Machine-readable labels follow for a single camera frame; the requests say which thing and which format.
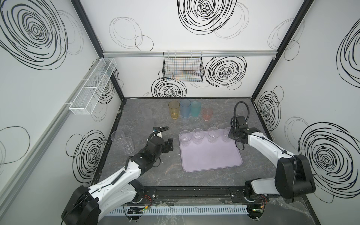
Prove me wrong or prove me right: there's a lilac plastic tray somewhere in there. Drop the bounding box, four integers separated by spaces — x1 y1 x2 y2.
180 129 243 173

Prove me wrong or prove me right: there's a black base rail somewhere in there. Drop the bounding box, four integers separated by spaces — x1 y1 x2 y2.
131 185 279 204

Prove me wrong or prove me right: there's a clear plain cup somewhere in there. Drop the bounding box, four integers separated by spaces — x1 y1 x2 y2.
110 130 126 147

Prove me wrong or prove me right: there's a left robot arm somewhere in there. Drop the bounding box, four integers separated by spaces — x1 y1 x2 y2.
61 136 173 225

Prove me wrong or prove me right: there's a pink short glass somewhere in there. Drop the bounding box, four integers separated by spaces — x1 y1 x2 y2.
202 108 213 122

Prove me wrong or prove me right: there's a white slotted cable duct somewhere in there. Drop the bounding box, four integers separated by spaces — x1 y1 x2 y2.
108 205 248 216

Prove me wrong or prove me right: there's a yellow tall glass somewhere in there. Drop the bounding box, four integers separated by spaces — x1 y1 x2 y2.
168 100 180 120

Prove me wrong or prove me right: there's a black wire basket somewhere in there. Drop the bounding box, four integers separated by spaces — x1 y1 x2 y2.
162 51 205 82

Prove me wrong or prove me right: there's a blue tall glass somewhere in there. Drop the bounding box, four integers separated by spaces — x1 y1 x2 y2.
180 99 191 118

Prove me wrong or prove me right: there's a clear faceted glass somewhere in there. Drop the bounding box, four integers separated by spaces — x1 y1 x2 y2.
192 128 205 144
207 127 220 143
121 137 135 154
221 127 231 143
179 130 193 146

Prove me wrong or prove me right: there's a teal tall glass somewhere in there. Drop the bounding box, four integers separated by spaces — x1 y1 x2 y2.
190 101 202 118

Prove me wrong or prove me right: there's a white mesh shelf basket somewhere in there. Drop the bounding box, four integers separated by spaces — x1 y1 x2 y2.
69 58 117 115

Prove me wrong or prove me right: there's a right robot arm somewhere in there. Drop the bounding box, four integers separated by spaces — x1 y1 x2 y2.
228 116 316 202

